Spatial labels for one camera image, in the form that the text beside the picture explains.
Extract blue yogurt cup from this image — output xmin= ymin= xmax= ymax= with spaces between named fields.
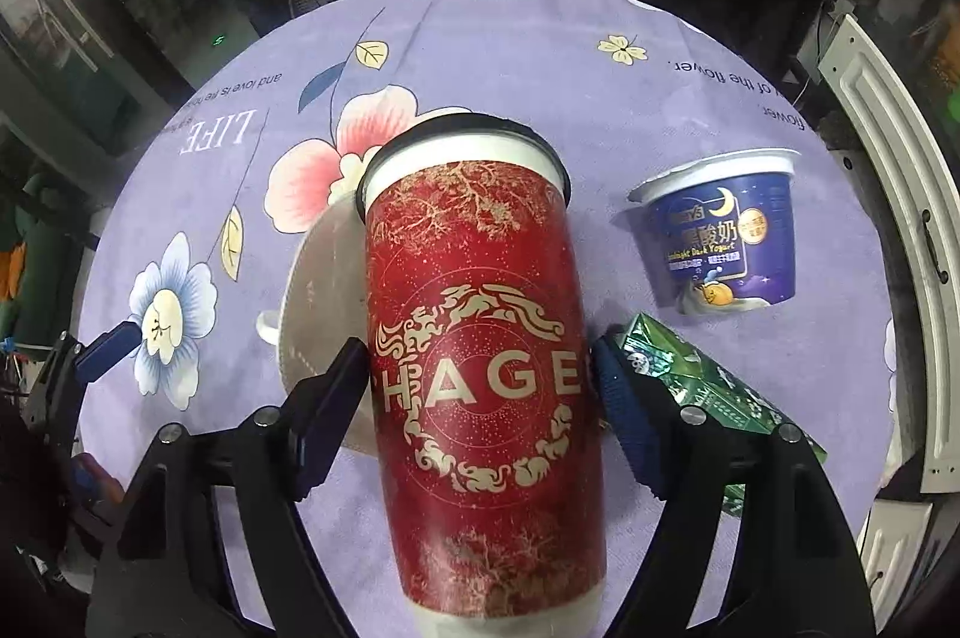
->
xmin=628 ymin=148 xmax=800 ymax=317

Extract green crumpled packet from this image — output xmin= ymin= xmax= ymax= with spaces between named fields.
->
xmin=607 ymin=311 xmax=830 ymax=520

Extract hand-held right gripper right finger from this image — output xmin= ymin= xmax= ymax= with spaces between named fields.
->
xmin=589 ymin=338 xmax=878 ymax=638

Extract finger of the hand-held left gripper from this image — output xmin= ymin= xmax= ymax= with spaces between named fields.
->
xmin=30 ymin=321 xmax=145 ymax=418

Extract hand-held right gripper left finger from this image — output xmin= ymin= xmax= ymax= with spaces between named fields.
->
xmin=90 ymin=338 xmax=370 ymax=638

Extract white face mask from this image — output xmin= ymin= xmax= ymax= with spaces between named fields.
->
xmin=256 ymin=198 xmax=377 ymax=457

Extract purple floral tablecloth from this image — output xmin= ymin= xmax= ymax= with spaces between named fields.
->
xmin=78 ymin=0 xmax=902 ymax=638

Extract red paper cup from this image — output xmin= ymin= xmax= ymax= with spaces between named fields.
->
xmin=354 ymin=113 xmax=609 ymax=638

